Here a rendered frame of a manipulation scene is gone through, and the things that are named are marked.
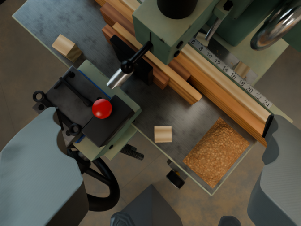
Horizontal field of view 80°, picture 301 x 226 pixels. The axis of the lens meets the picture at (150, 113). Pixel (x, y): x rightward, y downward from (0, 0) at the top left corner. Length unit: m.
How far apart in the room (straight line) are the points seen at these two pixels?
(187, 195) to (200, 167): 1.00
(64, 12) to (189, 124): 0.38
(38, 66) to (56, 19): 1.11
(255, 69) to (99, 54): 0.42
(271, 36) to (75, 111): 0.32
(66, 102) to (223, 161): 0.31
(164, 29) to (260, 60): 0.40
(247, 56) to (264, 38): 0.26
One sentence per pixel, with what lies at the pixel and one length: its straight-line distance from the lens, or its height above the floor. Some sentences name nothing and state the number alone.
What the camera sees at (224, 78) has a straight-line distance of 0.38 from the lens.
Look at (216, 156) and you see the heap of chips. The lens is 0.39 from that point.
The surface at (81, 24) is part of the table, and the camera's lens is 0.48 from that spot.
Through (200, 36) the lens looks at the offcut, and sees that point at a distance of 0.54.
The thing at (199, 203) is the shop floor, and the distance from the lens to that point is 1.43.
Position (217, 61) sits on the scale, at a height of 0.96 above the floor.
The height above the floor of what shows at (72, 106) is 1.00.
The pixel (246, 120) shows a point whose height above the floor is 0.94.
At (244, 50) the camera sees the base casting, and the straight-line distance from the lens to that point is 0.60.
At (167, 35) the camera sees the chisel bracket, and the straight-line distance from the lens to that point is 0.25.
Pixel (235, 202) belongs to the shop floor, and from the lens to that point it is 1.51.
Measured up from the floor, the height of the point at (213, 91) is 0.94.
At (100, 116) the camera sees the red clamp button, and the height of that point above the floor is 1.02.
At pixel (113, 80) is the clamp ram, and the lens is 0.35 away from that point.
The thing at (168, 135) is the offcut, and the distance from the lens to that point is 0.36.
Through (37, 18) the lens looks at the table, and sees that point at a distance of 0.53.
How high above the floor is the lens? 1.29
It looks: 85 degrees down
